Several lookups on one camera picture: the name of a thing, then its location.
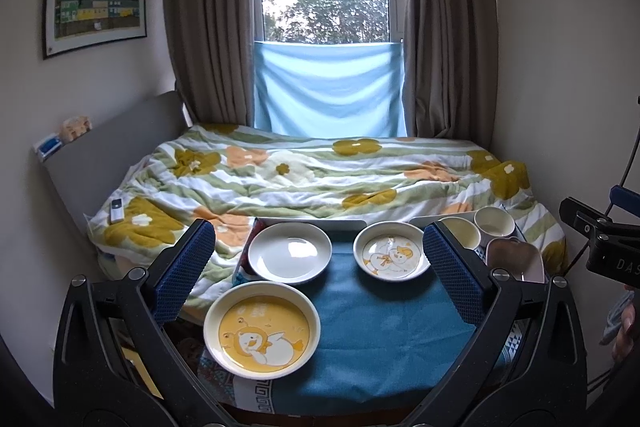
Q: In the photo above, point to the blue patterned tablecloth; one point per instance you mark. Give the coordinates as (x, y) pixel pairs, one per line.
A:
(383, 345)

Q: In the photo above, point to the plain white plate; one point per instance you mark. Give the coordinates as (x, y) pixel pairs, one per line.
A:
(290, 252)

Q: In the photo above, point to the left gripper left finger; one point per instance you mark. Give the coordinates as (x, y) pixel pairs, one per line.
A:
(114, 365)

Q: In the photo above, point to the white remote control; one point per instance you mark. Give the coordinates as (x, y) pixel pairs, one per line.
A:
(117, 212)

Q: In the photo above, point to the left brown curtain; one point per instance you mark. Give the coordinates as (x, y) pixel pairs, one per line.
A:
(211, 47)

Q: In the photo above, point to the light blue cloth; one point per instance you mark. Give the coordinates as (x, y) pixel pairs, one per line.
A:
(329, 91)

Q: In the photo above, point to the cream white bowl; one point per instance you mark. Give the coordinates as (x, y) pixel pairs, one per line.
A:
(494, 221)

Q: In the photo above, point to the yellow bear plate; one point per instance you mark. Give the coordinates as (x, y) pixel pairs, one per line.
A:
(262, 330)

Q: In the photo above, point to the duck pattern plate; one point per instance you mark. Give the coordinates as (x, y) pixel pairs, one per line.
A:
(391, 251)

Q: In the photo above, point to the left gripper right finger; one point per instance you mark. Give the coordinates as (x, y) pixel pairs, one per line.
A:
(524, 365)

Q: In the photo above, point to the floral quilt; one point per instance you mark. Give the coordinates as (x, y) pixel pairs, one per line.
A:
(232, 175)

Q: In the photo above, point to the right brown curtain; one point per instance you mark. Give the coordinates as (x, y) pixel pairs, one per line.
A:
(451, 65)

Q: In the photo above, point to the cream bowl with pattern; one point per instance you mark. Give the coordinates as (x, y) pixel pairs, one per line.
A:
(466, 233)

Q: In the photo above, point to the small items on headboard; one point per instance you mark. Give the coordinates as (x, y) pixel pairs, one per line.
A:
(71, 130)

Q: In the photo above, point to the framed picture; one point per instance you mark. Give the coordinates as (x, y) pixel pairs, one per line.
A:
(71, 25)

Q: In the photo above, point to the brown curtain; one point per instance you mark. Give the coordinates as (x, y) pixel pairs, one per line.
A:
(211, 47)
(451, 65)

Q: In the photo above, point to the pink square handled bowl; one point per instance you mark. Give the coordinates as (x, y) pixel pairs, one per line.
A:
(520, 259)

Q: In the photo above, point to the person's right hand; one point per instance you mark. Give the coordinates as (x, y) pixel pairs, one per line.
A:
(624, 340)

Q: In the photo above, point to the white tray table edge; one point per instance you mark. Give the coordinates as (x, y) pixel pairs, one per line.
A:
(355, 225)

